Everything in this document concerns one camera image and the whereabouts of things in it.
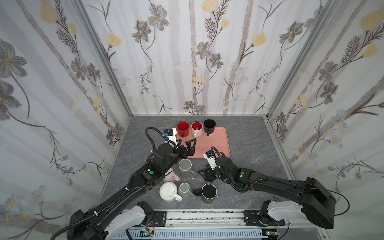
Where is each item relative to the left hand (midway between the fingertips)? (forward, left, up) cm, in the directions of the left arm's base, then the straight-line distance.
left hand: (187, 137), depth 71 cm
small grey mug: (-20, +2, -19) cm, 28 cm away
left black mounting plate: (-30, +14, -28) cm, 43 cm away
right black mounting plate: (-32, -32, -26) cm, 52 cm away
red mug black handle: (+26, +3, -25) cm, 36 cm away
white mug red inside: (+26, -7, -25) cm, 37 cm away
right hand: (-9, -6, -15) cm, 18 cm away
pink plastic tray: (+17, -24, -27) cm, 40 cm away
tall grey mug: (-7, +2, -18) cm, 20 cm away
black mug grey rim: (-21, -10, -20) cm, 31 cm away
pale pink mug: (-11, +10, -22) cm, 26 cm away
